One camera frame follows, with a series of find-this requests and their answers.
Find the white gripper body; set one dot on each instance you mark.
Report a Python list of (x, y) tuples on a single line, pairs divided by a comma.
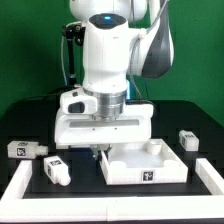
[(133, 125)]

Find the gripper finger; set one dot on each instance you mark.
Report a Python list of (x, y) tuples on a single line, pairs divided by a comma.
[(96, 152), (107, 149)]

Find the white square tabletop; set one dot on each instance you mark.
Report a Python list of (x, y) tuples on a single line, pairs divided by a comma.
[(151, 162)]

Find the white U-shaped obstacle fence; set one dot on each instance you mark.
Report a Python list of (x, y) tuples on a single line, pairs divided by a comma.
[(14, 208)]

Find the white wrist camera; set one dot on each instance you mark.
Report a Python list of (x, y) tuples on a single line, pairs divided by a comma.
[(77, 102)]

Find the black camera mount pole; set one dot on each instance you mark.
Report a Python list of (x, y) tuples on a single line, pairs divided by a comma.
[(72, 33)]

